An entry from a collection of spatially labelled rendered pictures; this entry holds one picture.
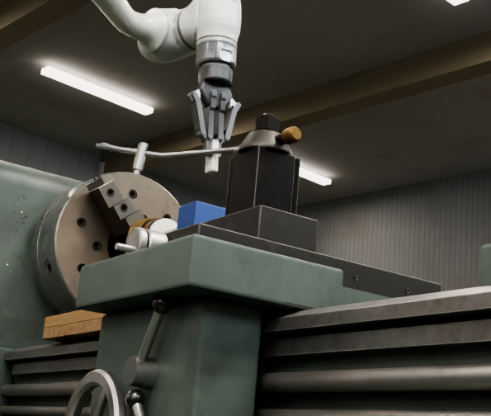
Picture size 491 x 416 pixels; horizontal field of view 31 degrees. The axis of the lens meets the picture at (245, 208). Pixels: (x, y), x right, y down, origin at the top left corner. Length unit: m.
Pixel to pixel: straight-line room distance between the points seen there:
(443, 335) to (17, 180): 1.23
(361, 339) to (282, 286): 0.14
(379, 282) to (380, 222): 9.61
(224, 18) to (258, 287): 1.06
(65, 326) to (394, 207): 9.40
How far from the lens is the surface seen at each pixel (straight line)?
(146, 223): 1.71
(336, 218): 11.39
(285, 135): 1.25
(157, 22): 2.07
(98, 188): 1.76
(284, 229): 1.21
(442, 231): 10.31
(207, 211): 1.54
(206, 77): 1.95
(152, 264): 1.05
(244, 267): 1.01
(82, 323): 1.50
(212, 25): 1.98
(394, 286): 1.30
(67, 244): 1.76
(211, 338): 1.01
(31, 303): 1.89
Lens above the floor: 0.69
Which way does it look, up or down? 16 degrees up
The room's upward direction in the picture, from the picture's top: 5 degrees clockwise
